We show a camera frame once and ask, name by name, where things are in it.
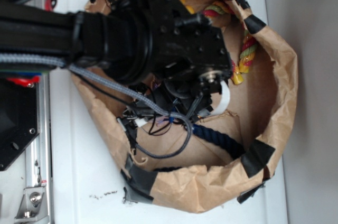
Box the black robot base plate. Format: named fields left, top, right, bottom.
left=1, top=79, right=39, bottom=171

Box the white ribbon cable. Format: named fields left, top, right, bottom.
left=211, top=80, right=231, bottom=116

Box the black cables bundle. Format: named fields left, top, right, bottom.
left=76, top=74, right=191, bottom=136

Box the aluminium rail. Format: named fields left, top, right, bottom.
left=15, top=74, right=54, bottom=223

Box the yellow rubber duck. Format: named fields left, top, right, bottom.
left=179, top=0, right=195, bottom=14

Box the grey braided cable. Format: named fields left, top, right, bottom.
left=0, top=52, right=195, bottom=159

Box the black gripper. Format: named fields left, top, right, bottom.
left=110, top=0, right=232, bottom=81

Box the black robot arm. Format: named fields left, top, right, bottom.
left=1, top=0, right=232, bottom=85

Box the multicolour twisted rope toy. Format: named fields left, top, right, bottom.
left=202, top=0, right=258, bottom=85

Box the brown paper bag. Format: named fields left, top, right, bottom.
left=72, top=0, right=298, bottom=213

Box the dark navy rope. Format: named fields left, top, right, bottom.
left=153, top=124, right=247, bottom=173

